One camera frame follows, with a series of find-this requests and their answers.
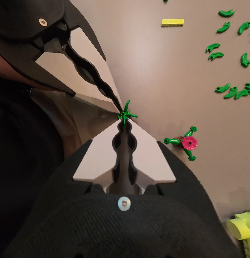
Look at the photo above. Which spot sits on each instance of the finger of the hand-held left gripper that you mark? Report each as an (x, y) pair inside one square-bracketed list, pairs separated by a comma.
[(60, 68), (92, 54)]

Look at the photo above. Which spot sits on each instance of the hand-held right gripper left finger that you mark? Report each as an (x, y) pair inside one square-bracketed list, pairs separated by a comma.
[(98, 161)]

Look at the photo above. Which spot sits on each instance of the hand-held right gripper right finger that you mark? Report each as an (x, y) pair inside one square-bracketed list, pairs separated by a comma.
[(151, 161)]

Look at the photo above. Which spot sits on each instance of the green toy wheel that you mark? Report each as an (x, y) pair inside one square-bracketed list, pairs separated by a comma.
[(125, 112)]

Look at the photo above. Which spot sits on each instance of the toy cactus with pink flower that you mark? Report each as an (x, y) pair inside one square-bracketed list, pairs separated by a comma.
[(189, 143)]

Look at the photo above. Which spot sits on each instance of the person's left leg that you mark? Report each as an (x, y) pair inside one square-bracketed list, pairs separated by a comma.
[(62, 131)]

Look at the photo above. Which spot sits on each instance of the yellow flat toy brick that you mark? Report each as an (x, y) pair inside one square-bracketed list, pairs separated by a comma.
[(173, 22)]

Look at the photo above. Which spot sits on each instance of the scatter of green toy leaves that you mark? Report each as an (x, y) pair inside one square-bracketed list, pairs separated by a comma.
[(222, 88)]

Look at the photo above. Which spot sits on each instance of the lime green toy figure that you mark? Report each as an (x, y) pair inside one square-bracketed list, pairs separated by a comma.
[(239, 229)]

